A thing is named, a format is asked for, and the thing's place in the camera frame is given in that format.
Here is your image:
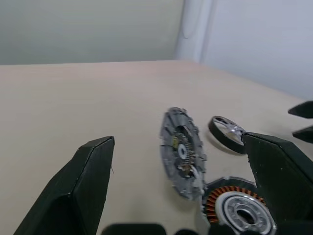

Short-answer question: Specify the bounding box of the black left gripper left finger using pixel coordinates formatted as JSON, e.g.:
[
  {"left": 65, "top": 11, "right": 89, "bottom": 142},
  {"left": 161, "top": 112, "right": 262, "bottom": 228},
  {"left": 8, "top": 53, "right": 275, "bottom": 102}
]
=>
[{"left": 13, "top": 136, "right": 115, "bottom": 235}]

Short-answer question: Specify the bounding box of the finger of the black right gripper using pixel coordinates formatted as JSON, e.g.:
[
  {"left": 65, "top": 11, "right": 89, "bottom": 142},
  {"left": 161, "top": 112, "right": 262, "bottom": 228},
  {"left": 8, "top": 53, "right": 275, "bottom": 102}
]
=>
[
  {"left": 288, "top": 100, "right": 313, "bottom": 120},
  {"left": 292, "top": 125, "right": 313, "bottom": 143}
]

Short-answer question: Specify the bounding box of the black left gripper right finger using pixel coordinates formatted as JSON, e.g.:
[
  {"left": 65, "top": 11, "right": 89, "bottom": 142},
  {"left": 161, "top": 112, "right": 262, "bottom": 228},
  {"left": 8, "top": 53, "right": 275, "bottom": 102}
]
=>
[{"left": 241, "top": 132, "right": 313, "bottom": 235}]

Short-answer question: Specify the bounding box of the round silver metal object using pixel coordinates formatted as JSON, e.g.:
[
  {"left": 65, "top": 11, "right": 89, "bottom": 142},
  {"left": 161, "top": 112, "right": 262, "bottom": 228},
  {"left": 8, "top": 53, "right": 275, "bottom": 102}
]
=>
[{"left": 200, "top": 175, "right": 278, "bottom": 235}]

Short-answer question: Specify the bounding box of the black ring silver spoked rotor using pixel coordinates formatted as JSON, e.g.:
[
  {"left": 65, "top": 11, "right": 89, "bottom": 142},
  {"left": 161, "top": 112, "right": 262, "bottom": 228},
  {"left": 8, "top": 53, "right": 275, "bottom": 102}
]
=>
[{"left": 208, "top": 116, "right": 247, "bottom": 155}]

